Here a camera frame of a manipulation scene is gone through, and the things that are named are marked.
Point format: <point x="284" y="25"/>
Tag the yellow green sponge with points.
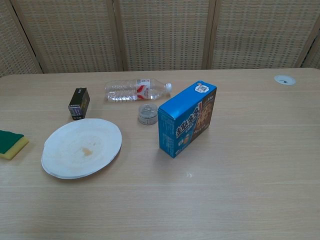
<point x="8" y="143"/>

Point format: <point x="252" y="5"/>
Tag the blue cookie box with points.
<point x="185" y="120"/>

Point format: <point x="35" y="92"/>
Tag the small black box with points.
<point x="79" y="103"/>

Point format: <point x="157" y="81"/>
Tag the small round clear container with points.
<point x="148" y="114"/>

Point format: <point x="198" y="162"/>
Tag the clear plastic water bottle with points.
<point x="130" y="90"/>

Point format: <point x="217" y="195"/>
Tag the white paper plate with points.
<point x="80" y="147"/>

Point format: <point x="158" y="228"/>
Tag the woven bamboo folding screen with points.
<point x="160" y="35"/>

